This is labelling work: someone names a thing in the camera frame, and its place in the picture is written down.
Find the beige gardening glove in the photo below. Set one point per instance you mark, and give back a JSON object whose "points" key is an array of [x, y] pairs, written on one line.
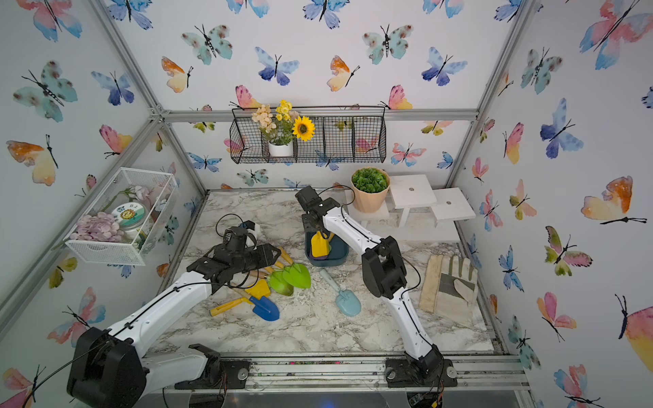
{"points": [[450, 289]]}

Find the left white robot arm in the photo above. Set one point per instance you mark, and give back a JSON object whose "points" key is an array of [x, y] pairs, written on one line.
{"points": [[110, 367]]}

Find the black wire wall basket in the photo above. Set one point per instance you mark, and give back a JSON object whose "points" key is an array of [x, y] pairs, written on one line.
{"points": [[343, 134]]}

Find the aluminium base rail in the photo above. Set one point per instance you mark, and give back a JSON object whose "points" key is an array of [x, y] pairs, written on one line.
{"points": [[259, 373]]}

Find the white stepped wooden stand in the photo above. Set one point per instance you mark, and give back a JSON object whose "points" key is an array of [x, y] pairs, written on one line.
{"points": [[414, 211]]}

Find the pink artificial hydrangea flowers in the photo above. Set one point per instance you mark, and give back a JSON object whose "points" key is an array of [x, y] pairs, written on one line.
{"points": [[101, 227]]}

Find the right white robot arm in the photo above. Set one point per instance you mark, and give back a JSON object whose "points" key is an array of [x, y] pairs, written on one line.
{"points": [[384, 274]]}

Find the round tin green lid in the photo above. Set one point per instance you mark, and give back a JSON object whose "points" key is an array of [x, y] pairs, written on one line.
{"points": [[130, 215]]}

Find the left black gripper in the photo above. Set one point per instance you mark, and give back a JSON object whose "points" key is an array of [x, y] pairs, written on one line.
{"points": [[265, 252]]}

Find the blue shovel wooden handle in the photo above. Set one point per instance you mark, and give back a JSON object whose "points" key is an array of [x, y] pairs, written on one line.
{"points": [[263, 308]]}

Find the terracotta pot green plant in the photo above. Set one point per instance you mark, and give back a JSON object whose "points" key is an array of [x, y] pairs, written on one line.
{"points": [[371, 186]]}

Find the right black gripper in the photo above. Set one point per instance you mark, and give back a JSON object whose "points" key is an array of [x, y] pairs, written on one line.
{"points": [[304, 220]]}

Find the purple shovel pink handle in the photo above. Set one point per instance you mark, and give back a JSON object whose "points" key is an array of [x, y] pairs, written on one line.
{"points": [[312, 258]]}

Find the green shovel wooden handle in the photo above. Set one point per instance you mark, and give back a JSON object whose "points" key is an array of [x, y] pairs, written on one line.
{"points": [[278, 284]]}

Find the white pot with flowers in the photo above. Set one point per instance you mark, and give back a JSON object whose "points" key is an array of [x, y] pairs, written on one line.
{"points": [[282, 127]]}

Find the light blue shovel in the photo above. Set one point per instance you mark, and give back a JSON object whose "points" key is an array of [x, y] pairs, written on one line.
{"points": [[346, 301]]}

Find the white wire wall basket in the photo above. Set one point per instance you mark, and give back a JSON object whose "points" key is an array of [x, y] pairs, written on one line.
{"points": [[158, 191]]}

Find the green shovel yellow handle rightmost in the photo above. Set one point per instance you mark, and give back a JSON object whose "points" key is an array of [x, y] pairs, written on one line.
{"points": [[295, 274]]}

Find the teal plastic storage box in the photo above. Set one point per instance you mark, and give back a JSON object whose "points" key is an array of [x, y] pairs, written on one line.
{"points": [[338, 255]]}

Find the yellow plastic shovel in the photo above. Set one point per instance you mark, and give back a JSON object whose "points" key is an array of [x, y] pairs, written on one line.
{"points": [[321, 243], [259, 290]]}

